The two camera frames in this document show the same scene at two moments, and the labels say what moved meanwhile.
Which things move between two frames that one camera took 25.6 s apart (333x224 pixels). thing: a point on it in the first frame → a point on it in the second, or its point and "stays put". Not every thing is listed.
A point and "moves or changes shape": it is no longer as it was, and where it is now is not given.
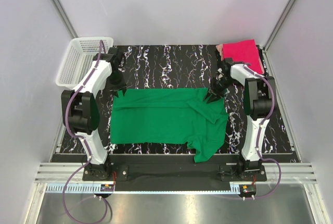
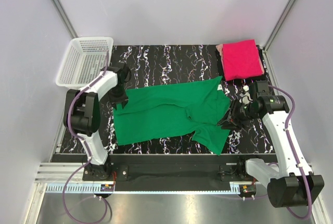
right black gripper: [213, 88] → [238, 123]
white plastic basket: [80, 54] stays put
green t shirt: [169, 115] moves or changes shape
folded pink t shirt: [245, 51] stays put
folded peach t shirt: [220, 48] stays put
